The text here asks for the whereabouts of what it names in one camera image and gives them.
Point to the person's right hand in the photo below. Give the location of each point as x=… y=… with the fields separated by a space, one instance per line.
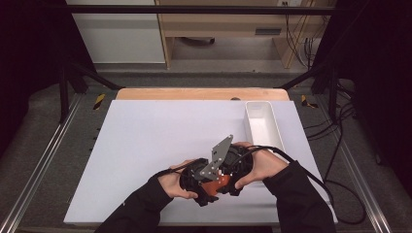
x=265 y=165

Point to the white plastic bin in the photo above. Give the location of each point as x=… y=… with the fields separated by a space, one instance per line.
x=262 y=126

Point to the white cabinet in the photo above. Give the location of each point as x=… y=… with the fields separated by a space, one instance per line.
x=120 y=35

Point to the black metal stand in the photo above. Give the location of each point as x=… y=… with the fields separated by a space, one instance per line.
x=332 y=90
x=63 y=93

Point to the dark curtain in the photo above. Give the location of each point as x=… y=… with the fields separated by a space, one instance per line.
x=29 y=48
x=382 y=64

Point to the yellow black tape marker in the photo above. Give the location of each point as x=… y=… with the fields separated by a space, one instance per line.
x=99 y=101
x=306 y=101

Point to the light wooden desk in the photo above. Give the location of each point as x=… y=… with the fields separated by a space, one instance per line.
x=223 y=24

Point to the aluminium floor rail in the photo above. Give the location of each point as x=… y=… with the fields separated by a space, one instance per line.
x=362 y=181
x=39 y=165

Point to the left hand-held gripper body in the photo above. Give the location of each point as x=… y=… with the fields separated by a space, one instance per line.
x=217 y=157

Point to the orange phone case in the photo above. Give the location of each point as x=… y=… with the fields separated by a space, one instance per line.
x=215 y=186

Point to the person's left hand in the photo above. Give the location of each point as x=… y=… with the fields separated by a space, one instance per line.
x=171 y=184

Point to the black horizontal bar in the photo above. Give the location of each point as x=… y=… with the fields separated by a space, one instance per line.
x=194 y=9

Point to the wooden table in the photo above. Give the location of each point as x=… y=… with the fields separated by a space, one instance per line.
x=200 y=93

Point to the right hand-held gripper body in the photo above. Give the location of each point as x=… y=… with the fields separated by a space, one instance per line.
x=239 y=161

